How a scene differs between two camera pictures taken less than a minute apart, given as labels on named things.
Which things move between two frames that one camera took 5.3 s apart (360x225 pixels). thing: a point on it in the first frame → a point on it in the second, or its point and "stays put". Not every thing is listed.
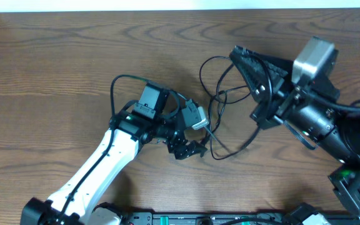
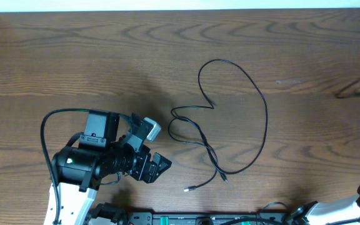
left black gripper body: (177, 142) → (142, 159)
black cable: (210, 114) → (202, 144)
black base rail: (237, 218) stays put
